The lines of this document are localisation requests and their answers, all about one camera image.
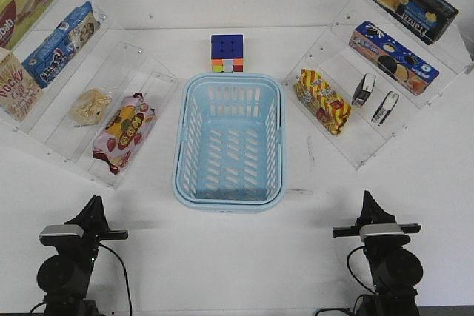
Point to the blue cookie bag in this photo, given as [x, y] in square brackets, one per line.
[56, 51]

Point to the multicoloured puzzle cube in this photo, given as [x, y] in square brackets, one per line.
[227, 53]

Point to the pink strawberry snack bag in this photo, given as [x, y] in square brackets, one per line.
[124, 133]

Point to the left clear acrylic shelf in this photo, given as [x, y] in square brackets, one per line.
[109, 62]

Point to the red yellow striped snack bag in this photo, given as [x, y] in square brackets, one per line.
[323, 102]

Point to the yellow-green snack box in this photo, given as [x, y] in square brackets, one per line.
[17, 17]

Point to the blue orange cookie box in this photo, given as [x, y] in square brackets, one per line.
[393, 58]

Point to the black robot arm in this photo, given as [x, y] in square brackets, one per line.
[394, 270]
[65, 277]

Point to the right clear acrylic shelf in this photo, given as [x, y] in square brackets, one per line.
[343, 68]

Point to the black blue cracker box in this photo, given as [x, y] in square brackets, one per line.
[426, 19]

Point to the clear acrylic shelf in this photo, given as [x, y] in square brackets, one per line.
[109, 62]
[343, 68]

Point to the Pocky snack box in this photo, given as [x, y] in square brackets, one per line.
[19, 91]

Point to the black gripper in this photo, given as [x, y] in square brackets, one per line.
[93, 222]
[372, 213]

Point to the black white tissue pack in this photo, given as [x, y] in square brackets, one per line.
[364, 90]
[385, 108]

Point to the clear-wrapped bread bun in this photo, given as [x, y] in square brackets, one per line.
[89, 107]

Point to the light blue plastic basket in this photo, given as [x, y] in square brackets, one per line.
[231, 145]

